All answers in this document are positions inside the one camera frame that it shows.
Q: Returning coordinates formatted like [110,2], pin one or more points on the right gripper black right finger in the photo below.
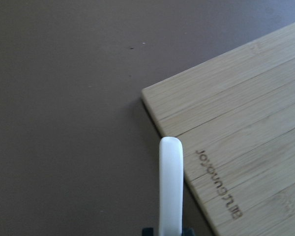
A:
[188,232]

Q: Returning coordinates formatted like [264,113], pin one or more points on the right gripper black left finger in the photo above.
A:
[147,232]

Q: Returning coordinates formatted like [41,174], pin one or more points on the bamboo cutting board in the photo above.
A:
[235,117]

